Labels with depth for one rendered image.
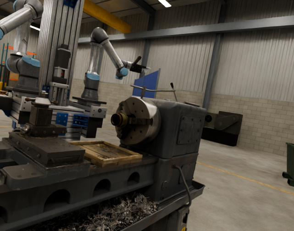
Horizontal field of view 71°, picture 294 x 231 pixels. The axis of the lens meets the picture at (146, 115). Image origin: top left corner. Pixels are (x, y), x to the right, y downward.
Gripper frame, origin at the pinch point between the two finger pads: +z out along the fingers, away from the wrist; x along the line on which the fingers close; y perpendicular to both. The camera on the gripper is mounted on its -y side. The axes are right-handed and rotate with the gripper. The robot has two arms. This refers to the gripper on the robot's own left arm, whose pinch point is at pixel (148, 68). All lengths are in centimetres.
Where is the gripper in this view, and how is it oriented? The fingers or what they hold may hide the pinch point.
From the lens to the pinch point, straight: 219.8
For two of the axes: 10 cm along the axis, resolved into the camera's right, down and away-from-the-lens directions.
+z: 9.1, 1.4, 4.0
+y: -2.2, 9.6, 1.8
